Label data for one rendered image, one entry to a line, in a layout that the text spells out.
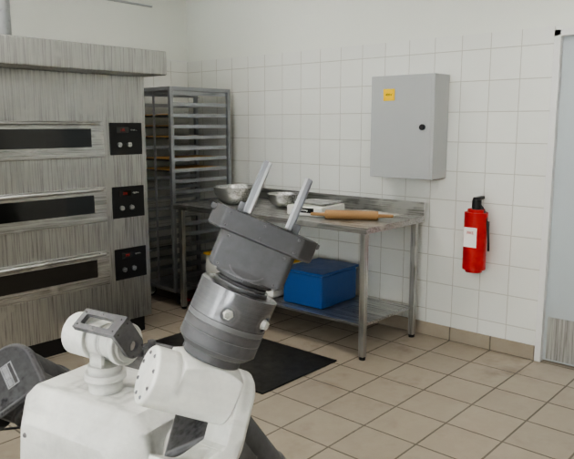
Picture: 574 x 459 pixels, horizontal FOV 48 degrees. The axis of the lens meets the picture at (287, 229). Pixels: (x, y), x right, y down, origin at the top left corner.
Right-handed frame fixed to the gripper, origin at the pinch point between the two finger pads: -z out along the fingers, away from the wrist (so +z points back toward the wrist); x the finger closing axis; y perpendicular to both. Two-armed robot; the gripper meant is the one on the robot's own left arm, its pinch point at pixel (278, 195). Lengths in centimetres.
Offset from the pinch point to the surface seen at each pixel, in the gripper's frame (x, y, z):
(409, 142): -61, 372, -72
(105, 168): 124, 370, 24
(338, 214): -34, 367, -8
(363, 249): -56, 338, 6
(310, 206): -15, 385, -7
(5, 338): 129, 326, 142
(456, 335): -145, 382, 38
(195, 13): 146, 530, -132
